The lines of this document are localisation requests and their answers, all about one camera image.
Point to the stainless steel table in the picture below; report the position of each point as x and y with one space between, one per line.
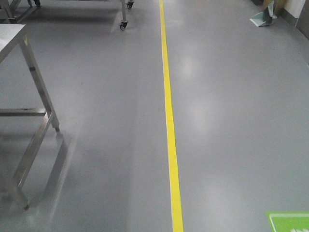
12 35

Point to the green dustpan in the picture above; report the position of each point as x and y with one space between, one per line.
266 17

